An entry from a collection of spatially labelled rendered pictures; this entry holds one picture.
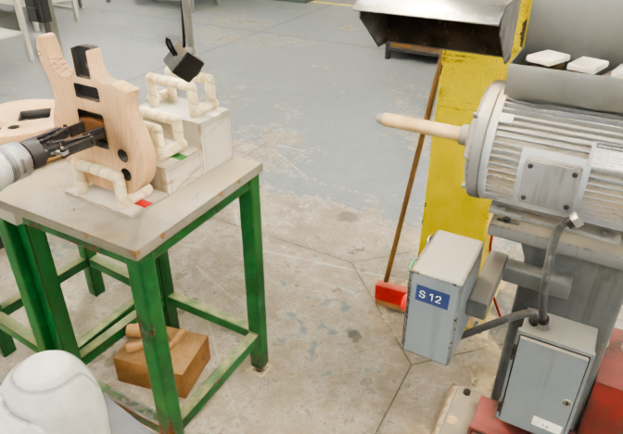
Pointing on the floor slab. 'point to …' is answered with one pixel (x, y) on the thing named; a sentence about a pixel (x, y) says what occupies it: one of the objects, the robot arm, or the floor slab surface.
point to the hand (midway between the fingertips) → (91, 129)
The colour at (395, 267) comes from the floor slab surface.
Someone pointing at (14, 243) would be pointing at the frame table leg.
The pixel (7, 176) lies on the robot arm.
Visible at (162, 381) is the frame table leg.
